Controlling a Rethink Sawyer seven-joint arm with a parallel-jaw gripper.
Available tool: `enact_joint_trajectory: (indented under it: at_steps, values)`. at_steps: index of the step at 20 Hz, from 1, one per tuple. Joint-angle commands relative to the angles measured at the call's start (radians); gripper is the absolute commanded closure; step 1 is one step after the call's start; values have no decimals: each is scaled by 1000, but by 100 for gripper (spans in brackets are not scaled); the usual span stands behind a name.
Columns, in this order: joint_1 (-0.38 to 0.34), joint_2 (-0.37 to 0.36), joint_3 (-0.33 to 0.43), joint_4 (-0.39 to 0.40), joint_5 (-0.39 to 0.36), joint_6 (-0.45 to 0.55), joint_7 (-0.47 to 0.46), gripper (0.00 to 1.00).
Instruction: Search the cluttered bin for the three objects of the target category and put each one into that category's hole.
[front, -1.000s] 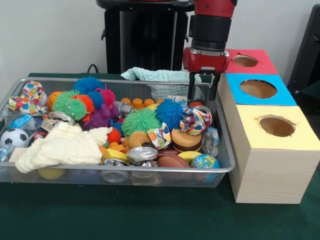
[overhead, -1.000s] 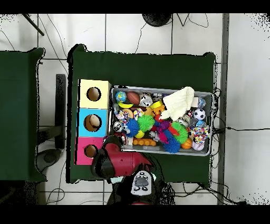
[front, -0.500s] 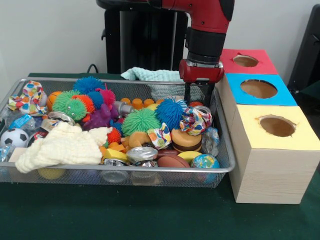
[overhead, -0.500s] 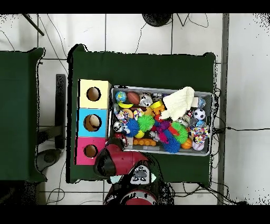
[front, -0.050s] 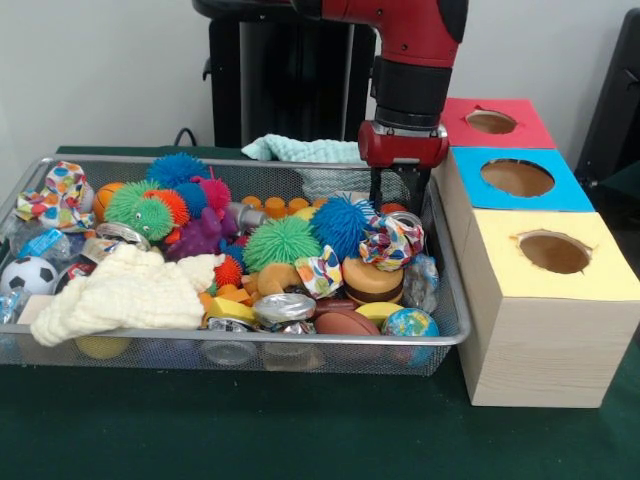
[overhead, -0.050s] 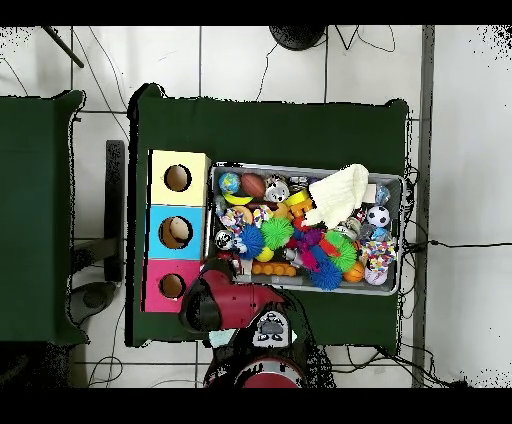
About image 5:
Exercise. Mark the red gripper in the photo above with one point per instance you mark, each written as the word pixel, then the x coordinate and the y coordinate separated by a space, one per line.
pixel 400 150

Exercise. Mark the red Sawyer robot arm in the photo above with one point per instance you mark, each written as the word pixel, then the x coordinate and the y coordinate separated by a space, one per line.
pixel 415 40

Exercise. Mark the shallow mesh bin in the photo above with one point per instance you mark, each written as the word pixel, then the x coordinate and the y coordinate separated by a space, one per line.
pixel 350 357

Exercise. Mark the wooden box with three holes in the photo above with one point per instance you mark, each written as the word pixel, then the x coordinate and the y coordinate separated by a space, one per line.
pixel 540 350

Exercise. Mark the blue spiky rubber ball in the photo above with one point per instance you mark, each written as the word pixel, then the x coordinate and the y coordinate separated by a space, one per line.
pixel 342 227

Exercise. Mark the mint green cloth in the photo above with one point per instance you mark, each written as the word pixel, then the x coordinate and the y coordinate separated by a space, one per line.
pixel 310 150

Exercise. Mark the foam burger toy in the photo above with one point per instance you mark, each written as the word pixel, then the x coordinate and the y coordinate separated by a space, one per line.
pixel 372 282

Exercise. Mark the green spiky rubber ball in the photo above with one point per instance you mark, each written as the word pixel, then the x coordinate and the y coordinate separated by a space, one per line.
pixel 282 245

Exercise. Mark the globe print ball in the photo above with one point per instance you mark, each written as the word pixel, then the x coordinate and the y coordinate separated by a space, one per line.
pixel 410 322

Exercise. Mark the brown toy football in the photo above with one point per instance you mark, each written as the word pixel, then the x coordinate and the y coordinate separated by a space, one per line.
pixel 345 324

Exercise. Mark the black stand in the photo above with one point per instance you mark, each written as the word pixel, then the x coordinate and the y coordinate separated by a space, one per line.
pixel 615 100

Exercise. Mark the green fuzzy caterpillar toy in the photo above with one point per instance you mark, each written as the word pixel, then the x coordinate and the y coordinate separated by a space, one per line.
pixel 145 210

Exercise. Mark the cream yellow cloth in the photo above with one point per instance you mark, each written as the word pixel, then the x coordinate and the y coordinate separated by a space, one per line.
pixel 135 295

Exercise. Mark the black and white soccer ball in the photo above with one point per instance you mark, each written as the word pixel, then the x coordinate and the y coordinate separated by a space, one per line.
pixel 27 275

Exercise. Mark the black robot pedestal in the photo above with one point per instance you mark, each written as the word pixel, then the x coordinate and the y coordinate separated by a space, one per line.
pixel 290 75

